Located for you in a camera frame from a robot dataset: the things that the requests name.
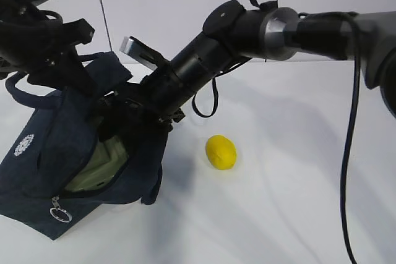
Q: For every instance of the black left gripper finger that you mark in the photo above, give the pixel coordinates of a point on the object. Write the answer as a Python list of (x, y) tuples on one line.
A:
[(76, 74)]

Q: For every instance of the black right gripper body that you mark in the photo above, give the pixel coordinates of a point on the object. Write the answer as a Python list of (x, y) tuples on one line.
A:
[(162, 93)]

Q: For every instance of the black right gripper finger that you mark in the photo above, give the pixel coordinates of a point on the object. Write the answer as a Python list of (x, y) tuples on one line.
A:
[(112, 123), (142, 134)]

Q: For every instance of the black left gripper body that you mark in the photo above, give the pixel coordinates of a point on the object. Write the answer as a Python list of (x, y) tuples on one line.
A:
[(34, 46)]

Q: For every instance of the glass container with green lid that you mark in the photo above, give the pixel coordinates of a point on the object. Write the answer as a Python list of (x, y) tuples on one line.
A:
[(107, 159)]

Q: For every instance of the dark blue lunch bag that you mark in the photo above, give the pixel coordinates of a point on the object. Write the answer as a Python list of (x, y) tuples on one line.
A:
[(56, 143)]

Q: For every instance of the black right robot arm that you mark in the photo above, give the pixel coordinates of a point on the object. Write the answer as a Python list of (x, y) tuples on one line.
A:
[(232, 35)]

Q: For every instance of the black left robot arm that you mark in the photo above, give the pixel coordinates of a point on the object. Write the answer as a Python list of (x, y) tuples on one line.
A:
[(25, 7)]

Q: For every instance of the yellow lemon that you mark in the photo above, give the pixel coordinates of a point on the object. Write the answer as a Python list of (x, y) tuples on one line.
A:
[(221, 152)]

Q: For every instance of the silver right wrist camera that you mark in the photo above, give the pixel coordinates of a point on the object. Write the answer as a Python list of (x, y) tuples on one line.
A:
[(142, 53)]

